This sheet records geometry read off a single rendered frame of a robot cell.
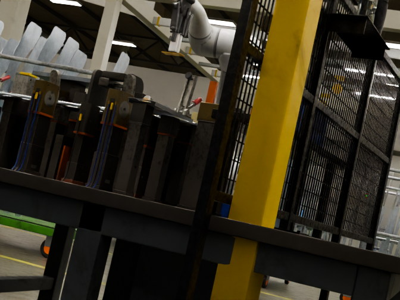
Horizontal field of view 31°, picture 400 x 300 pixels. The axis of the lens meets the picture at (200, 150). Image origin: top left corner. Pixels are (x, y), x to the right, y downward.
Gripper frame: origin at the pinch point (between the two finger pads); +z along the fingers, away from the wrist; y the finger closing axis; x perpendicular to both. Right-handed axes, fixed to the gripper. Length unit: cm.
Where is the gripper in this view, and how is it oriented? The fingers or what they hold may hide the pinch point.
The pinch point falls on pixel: (175, 43)
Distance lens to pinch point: 273.3
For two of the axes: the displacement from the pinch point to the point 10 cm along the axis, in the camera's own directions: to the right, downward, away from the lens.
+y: -4.3, -1.7, -8.9
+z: -2.2, 9.7, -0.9
